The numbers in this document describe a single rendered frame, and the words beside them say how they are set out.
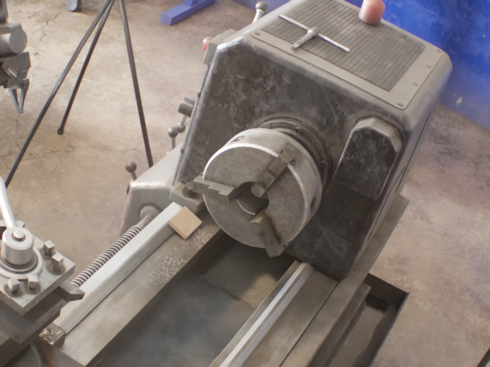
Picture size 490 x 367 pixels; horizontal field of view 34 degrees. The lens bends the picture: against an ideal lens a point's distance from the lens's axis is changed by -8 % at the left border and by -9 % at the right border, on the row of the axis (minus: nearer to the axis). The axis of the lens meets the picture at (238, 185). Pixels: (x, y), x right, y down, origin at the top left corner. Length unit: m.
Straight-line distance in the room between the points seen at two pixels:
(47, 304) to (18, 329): 0.10
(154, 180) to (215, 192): 0.47
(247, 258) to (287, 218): 0.48
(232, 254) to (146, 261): 0.36
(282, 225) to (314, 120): 0.26
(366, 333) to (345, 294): 0.61
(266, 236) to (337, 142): 0.28
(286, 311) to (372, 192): 0.35
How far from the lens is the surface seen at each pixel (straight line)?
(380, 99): 1.94
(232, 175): 1.89
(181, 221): 2.15
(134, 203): 2.38
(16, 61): 1.80
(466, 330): 3.67
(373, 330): 2.78
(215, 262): 2.29
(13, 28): 1.80
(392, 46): 2.26
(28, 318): 1.50
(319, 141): 2.00
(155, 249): 2.08
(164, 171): 2.38
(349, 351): 2.67
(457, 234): 4.23
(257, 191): 1.83
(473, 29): 5.27
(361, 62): 2.07
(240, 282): 2.25
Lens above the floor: 2.15
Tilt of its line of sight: 34 degrees down
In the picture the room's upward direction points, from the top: 19 degrees clockwise
